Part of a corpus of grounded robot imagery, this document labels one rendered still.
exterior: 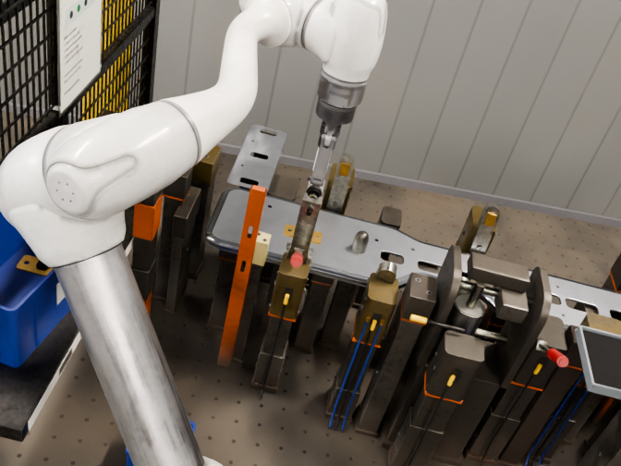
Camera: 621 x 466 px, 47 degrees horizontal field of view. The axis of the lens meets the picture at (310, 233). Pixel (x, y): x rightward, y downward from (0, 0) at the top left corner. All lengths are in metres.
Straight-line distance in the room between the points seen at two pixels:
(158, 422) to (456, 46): 2.53
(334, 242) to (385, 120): 1.93
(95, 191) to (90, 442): 0.76
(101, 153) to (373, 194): 1.52
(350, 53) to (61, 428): 0.92
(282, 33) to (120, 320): 0.59
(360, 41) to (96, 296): 0.62
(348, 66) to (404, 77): 2.06
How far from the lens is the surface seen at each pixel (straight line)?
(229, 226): 1.54
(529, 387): 1.50
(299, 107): 3.40
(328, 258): 1.52
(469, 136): 3.54
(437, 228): 2.25
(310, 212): 1.29
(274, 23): 1.31
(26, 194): 1.01
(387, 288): 1.38
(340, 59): 1.29
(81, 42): 1.60
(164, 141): 0.91
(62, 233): 1.00
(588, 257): 2.43
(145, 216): 1.39
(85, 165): 0.87
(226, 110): 1.01
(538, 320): 1.33
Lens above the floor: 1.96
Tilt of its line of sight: 38 degrees down
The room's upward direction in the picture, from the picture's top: 15 degrees clockwise
